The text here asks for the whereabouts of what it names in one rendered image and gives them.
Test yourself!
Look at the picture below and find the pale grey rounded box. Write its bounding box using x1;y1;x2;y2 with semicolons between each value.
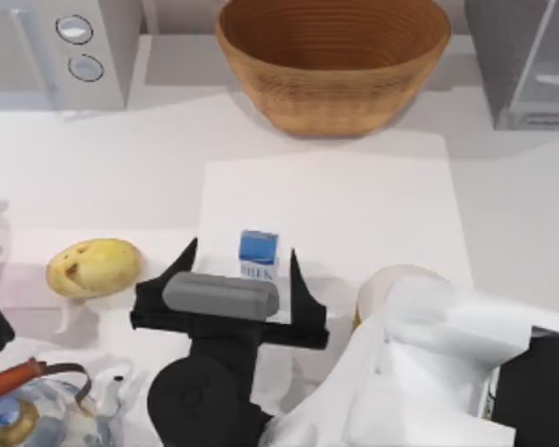
161;271;281;323

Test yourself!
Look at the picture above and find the yellow potato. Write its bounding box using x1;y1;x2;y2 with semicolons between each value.
45;237;144;300

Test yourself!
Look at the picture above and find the pale microwave oven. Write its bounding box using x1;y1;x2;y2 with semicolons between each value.
0;0;143;113

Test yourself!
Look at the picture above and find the cream round cup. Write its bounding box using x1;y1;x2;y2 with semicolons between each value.
352;264;451;332

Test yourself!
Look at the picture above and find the brown woven basket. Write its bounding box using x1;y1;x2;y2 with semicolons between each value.
213;0;453;138

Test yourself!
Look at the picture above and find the white teapot with brown handle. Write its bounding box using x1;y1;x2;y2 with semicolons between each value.
0;357;137;447

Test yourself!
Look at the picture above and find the small round microwave knob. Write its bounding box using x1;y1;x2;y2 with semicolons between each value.
67;51;106;84

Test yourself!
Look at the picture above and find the blue and white milk carton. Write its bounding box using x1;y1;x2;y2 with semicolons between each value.
236;228;281;283

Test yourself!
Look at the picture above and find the large round microwave knob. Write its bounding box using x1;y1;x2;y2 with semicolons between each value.
55;14;95;47

